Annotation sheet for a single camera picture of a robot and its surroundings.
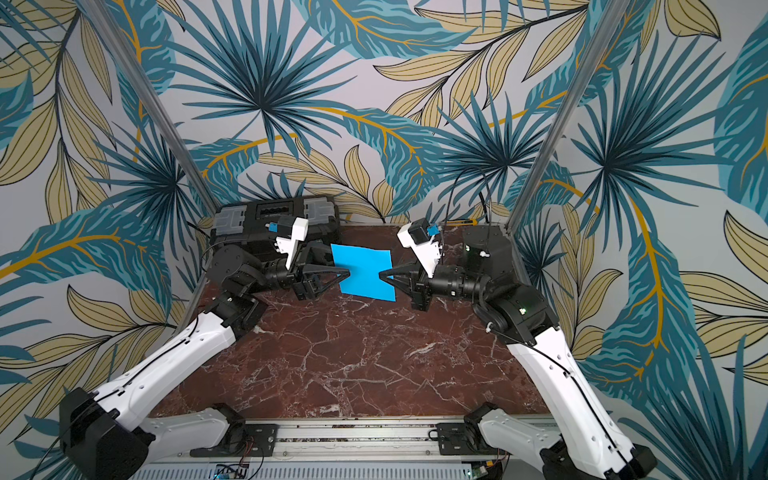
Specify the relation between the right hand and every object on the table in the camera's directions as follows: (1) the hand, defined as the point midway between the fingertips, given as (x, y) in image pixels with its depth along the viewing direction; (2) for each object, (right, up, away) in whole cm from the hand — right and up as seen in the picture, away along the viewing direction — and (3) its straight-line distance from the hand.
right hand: (383, 273), depth 56 cm
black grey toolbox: (-44, +15, +42) cm, 63 cm away
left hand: (-6, 0, -1) cm, 6 cm away
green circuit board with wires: (-37, -49, +16) cm, 63 cm away
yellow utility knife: (+36, +17, +65) cm, 76 cm away
